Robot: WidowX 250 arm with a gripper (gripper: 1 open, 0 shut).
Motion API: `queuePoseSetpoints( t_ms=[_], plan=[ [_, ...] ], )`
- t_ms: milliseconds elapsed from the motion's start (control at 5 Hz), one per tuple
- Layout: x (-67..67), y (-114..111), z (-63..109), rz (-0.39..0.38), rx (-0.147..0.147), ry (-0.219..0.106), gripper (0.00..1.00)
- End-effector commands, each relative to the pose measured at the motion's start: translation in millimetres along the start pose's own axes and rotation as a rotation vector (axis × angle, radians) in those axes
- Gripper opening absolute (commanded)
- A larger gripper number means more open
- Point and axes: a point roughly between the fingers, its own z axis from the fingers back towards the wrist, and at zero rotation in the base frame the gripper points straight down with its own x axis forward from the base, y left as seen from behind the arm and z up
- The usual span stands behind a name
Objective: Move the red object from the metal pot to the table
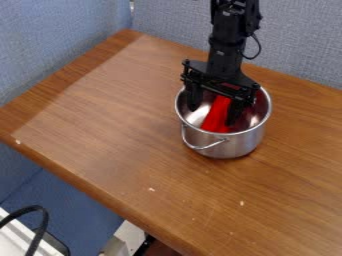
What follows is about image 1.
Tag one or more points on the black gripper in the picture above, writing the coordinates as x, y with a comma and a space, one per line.
219, 76

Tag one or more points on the red block object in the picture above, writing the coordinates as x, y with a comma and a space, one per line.
213, 121

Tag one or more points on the metal pot with handle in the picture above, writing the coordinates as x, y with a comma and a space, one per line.
223, 145

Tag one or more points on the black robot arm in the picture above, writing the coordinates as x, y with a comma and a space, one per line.
235, 20

